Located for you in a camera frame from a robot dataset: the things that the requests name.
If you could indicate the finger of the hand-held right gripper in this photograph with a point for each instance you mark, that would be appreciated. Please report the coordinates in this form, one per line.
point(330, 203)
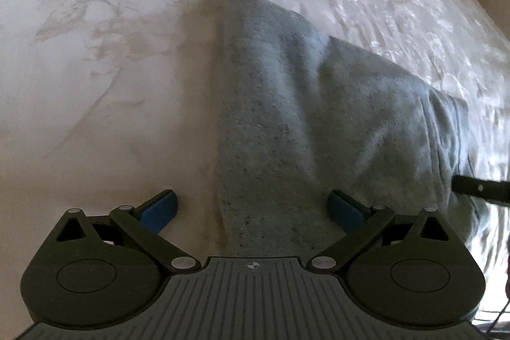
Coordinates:
point(482, 189)

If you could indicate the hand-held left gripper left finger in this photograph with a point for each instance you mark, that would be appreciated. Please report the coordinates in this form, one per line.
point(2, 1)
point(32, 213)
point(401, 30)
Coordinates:
point(159, 209)

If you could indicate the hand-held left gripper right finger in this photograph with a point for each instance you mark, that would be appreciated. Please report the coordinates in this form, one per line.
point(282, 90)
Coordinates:
point(343, 210)

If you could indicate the white floral bedspread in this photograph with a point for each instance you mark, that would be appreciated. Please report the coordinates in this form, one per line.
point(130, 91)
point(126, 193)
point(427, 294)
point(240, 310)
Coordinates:
point(99, 85)

